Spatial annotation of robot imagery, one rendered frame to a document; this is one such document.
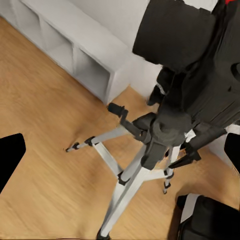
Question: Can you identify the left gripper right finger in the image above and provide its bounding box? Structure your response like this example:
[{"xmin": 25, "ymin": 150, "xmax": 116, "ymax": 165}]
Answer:
[{"xmin": 224, "ymin": 133, "xmax": 240, "ymax": 172}]

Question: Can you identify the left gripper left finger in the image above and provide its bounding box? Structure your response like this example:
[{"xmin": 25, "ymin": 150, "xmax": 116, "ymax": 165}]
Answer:
[{"xmin": 0, "ymin": 133, "xmax": 26, "ymax": 193}]

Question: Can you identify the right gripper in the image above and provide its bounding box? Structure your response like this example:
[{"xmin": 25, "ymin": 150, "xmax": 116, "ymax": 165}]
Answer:
[{"xmin": 168, "ymin": 129, "xmax": 215, "ymax": 169}]

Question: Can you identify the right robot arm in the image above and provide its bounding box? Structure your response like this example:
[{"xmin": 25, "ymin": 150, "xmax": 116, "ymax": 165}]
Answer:
[{"xmin": 168, "ymin": 120, "xmax": 240, "ymax": 169}]

